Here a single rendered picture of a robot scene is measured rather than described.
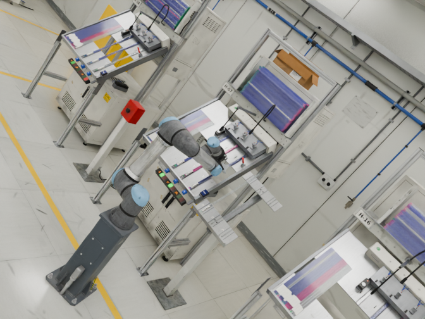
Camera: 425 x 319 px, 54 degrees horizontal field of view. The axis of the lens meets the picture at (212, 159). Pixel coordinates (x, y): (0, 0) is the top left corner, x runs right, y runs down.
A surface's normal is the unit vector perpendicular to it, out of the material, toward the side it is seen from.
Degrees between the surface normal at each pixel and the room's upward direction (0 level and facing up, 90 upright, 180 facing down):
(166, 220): 90
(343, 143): 90
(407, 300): 44
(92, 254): 90
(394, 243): 90
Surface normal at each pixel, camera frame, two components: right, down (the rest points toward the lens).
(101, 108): -0.53, -0.11
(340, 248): 0.06, -0.61
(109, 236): -0.30, 0.12
